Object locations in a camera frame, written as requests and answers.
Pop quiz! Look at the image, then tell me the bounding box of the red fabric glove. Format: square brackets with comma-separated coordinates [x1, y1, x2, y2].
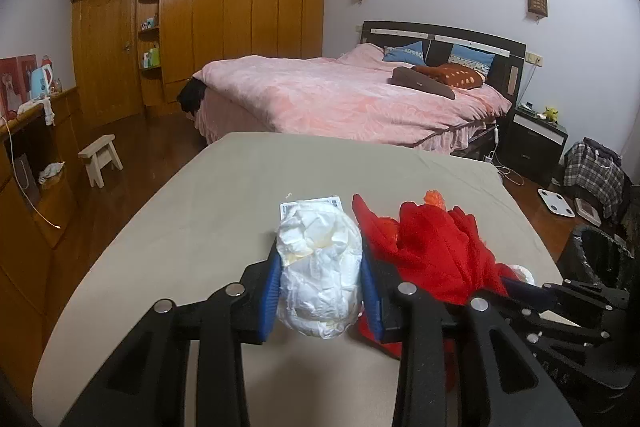
[352, 194, 516, 358]

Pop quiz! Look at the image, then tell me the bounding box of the orange bumpy silicone mat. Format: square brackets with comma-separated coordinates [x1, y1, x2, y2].
[423, 190, 447, 210]

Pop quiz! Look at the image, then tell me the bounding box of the white paper wad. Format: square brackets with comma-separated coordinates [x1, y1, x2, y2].
[276, 206, 363, 340]

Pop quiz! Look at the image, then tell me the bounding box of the black trash bin with liner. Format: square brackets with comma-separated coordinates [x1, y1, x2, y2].
[556, 225, 634, 291]

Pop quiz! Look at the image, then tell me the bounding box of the flat book on floor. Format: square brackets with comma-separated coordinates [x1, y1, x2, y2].
[575, 197, 602, 228]

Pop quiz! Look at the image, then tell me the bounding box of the white bathroom scale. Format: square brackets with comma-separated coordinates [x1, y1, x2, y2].
[537, 188, 575, 219]

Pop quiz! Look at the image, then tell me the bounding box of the plaid bag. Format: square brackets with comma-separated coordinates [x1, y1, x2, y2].
[563, 138, 625, 219]

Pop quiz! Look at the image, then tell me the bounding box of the black nightstand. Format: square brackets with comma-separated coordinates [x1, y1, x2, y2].
[498, 108, 568, 186]

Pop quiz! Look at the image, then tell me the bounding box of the yellow plush toy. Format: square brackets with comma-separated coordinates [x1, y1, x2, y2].
[544, 106, 559, 124]

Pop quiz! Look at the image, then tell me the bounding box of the small printed paper card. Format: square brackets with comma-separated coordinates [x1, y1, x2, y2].
[279, 196, 343, 220]

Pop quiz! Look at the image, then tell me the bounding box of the small white wooden stool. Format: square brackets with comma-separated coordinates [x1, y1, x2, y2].
[78, 134, 124, 188]

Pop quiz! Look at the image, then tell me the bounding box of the wooden sideboard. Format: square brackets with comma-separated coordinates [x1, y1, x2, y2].
[1, 88, 87, 397]

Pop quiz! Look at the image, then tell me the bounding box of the rust dotted pillow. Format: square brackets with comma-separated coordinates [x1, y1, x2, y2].
[412, 63, 486, 90]

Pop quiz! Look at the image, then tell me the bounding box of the right blue pillow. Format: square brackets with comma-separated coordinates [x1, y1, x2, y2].
[448, 44, 495, 77]

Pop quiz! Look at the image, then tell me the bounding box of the blue pillow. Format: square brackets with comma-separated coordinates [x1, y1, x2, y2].
[448, 44, 495, 77]
[383, 41, 425, 66]

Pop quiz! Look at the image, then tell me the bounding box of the black garment on bed corner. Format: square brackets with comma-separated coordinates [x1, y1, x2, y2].
[177, 77, 206, 116]

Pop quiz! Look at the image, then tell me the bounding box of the brown flat cushion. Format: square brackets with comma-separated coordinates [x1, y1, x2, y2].
[387, 67, 456, 100]

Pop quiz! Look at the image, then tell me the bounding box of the blue electric kettle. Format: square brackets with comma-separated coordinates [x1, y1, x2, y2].
[30, 64, 53, 100]

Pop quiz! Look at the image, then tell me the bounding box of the pink covered bed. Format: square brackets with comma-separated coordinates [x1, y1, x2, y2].
[193, 43, 511, 154]

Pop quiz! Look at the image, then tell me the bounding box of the black bed headboard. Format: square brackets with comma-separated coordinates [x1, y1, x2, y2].
[360, 20, 526, 103]

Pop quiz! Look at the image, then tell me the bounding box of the left blue pillow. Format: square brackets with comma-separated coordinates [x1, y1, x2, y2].
[383, 41, 425, 66]

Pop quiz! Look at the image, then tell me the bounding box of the wooden wardrobe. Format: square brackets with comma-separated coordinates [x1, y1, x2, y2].
[72, 0, 324, 127]

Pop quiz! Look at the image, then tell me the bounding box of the white charging cable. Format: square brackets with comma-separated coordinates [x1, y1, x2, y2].
[487, 126, 526, 188]

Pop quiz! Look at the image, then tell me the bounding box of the white cable on sideboard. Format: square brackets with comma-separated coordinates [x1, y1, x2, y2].
[0, 116, 62, 231]

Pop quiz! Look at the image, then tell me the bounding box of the right wall lamp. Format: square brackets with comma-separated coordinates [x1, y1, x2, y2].
[526, 0, 549, 18]

